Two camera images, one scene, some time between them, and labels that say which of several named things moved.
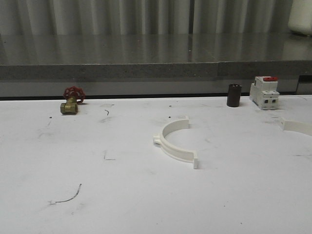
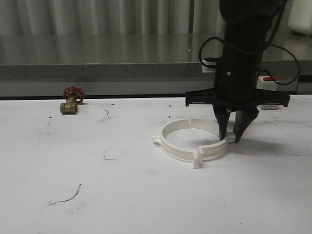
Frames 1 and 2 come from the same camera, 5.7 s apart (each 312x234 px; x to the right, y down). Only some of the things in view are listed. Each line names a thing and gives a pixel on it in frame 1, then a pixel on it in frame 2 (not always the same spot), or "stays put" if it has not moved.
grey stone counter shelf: [88, 57] stays put
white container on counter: [300, 19] stays put
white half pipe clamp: [296, 126] → [209, 151]
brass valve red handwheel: [74, 95] stays put
